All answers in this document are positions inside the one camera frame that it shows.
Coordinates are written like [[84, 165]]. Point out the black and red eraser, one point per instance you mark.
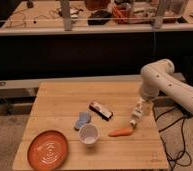
[[100, 109]]

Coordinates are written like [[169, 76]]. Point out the orange crate on bench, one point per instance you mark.
[[121, 16]]

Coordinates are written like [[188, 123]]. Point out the grey metal post right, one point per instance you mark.
[[159, 15]]

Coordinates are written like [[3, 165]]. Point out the orange carrot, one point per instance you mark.
[[121, 132]]

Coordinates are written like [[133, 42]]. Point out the blue cloth piece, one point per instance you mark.
[[84, 118]]

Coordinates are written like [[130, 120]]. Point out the black bag on bench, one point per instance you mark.
[[99, 17]]

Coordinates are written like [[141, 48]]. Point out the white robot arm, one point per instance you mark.
[[158, 76]]

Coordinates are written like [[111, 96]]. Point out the grey metal post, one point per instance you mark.
[[65, 8], [159, 15]]

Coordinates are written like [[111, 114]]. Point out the orange plate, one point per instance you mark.
[[47, 151]]

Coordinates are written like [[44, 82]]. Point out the white paper cup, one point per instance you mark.
[[88, 134]]

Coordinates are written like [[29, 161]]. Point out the grey metal post left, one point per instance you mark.
[[65, 8]]

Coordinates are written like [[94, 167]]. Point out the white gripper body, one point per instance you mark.
[[142, 108]]

